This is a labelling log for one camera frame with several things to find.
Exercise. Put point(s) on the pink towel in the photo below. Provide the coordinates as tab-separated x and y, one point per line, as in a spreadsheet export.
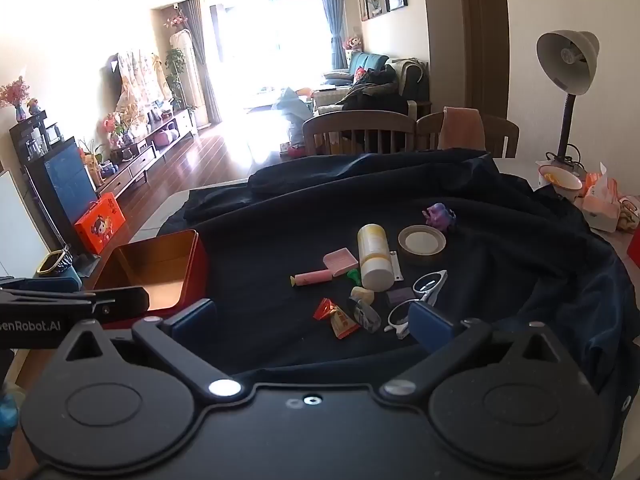
462	127

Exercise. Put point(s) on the clear packet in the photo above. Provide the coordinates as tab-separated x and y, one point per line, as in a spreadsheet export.
367	317

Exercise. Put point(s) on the small cream eraser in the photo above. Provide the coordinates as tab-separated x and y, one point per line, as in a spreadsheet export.
362	294

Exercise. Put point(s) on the wooden television cabinet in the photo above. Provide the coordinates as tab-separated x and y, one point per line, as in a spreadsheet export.
135	157

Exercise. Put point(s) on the blue curtain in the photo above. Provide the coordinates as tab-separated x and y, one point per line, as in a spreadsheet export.
331	15

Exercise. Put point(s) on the light blue cloth bundle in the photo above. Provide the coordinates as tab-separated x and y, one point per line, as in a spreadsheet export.
292	110

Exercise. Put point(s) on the plush doll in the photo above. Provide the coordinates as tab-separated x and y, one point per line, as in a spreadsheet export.
352	42

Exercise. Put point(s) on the small purple box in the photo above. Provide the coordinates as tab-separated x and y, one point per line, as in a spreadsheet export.
399	296

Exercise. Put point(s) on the white sunglasses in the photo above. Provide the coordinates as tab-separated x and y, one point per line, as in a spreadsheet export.
427	282

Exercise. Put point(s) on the pink candy tube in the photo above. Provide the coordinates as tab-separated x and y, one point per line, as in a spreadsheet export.
315	277

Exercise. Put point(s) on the teal sofa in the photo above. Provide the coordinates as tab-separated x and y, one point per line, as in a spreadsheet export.
370	62

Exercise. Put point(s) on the grey desk lamp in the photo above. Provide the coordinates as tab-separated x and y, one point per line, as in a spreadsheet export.
570	67

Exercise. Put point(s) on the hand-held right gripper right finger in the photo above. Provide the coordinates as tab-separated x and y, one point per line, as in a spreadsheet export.
429	325

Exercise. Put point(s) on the green potted plant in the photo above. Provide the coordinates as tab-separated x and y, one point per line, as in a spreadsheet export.
175	75

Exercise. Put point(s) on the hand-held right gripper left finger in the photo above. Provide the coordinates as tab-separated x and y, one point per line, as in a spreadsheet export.
194	320

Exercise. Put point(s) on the pink ribbed box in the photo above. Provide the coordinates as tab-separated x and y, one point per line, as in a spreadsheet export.
341	260

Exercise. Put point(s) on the white cabinet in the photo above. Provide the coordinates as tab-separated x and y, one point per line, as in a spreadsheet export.
20	225

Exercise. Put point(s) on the red tin box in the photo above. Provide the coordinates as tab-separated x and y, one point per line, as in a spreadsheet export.
150	265

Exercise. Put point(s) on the orange gift box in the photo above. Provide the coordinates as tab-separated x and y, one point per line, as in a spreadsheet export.
97	225

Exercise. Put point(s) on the floral cloth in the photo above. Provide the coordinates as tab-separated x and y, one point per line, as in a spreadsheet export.
140	77

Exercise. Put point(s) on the white bowl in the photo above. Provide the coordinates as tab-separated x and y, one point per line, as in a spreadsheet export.
560	187

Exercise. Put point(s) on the pink flower vase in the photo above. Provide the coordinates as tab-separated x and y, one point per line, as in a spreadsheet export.
15	97

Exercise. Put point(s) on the cream plastic bottle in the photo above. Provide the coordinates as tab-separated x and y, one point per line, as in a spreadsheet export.
375	255

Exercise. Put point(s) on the person's left hand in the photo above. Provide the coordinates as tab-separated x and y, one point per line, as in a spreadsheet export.
7	415

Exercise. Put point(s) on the orange white tissue pack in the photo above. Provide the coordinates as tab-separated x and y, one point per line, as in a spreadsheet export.
602	207

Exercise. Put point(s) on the wooden dining chair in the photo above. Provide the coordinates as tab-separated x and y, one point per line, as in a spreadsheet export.
500	132
360	120

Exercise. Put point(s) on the orange snack packet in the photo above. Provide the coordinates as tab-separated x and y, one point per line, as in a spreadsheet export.
344	324

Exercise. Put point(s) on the dark clothes pile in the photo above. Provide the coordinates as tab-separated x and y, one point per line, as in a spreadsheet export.
375	92

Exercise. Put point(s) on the beige snack packet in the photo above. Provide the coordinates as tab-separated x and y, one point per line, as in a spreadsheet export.
631	212

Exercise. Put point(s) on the teal trash bin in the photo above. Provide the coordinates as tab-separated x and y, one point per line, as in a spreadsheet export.
62	272

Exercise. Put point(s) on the dark blue cloth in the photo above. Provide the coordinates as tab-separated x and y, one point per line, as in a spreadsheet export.
500	260

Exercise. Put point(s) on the red snack packet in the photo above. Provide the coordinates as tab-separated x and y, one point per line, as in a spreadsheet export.
324	310

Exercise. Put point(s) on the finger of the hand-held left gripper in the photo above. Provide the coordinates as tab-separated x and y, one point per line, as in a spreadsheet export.
125	302

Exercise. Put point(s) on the purple toy figure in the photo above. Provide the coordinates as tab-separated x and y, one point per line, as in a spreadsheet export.
439	216

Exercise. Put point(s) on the grey curtain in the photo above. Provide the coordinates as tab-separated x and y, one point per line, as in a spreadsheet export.
200	60

